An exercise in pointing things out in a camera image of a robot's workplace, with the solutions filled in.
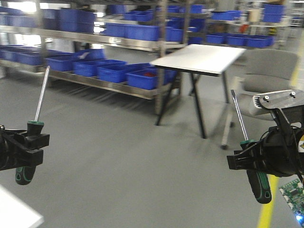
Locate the green circuit board right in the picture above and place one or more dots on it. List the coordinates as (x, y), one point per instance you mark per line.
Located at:
(293, 193)

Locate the white folding table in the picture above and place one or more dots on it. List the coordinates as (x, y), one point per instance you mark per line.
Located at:
(207, 60)

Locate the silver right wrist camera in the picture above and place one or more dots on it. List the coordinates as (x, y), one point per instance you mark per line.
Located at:
(290, 102)

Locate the grey office chair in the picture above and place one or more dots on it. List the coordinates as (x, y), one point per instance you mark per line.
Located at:
(266, 70)

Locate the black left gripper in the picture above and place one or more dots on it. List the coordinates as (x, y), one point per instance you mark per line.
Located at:
(9, 159)

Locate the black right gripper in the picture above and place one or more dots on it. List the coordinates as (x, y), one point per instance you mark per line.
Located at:
(277, 153)

